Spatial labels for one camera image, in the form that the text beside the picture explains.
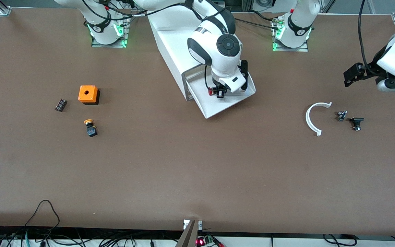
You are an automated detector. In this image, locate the black button part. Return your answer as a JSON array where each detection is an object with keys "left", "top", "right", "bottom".
[{"left": 350, "top": 117, "right": 364, "bottom": 131}]

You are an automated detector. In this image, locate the yellow push button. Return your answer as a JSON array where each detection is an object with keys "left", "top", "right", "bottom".
[{"left": 84, "top": 119, "right": 98, "bottom": 138}]

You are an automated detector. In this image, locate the circuit board with red light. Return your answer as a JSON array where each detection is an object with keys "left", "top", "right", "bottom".
[{"left": 195, "top": 234, "right": 216, "bottom": 247}]

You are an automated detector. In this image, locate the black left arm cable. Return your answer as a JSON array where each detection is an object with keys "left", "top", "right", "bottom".
[{"left": 358, "top": 0, "right": 373, "bottom": 70}]

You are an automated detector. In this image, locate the white curved plastic bracket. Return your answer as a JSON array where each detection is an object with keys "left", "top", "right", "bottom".
[{"left": 306, "top": 102, "right": 332, "bottom": 137}]

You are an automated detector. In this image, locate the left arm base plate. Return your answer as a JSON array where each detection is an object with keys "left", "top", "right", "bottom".
[{"left": 272, "top": 15, "right": 309, "bottom": 52}]

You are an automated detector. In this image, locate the black base power cable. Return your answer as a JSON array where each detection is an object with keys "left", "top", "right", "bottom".
[{"left": 234, "top": 16, "right": 281, "bottom": 31}]

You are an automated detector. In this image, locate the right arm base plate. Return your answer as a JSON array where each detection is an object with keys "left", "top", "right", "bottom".
[{"left": 91, "top": 14, "right": 131, "bottom": 48}]

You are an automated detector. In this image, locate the orange button enclosure box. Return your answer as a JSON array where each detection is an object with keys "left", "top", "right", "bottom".
[{"left": 78, "top": 85, "right": 100, "bottom": 105}]

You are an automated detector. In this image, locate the white post mounting bracket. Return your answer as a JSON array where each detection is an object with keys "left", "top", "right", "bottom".
[{"left": 183, "top": 220, "right": 203, "bottom": 230}]

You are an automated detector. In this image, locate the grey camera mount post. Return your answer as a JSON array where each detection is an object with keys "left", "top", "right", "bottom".
[{"left": 175, "top": 220, "right": 199, "bottom": 247}]

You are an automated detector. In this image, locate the black coiled cable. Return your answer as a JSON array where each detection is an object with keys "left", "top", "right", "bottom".
[{"left": 323, "top": 234, "right": 358, "bottom": 247}]

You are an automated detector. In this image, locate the thin black looped cable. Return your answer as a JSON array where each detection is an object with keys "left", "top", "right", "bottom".
[{"left": 24, "top": 200, "right": 61, "bottom": 238}]

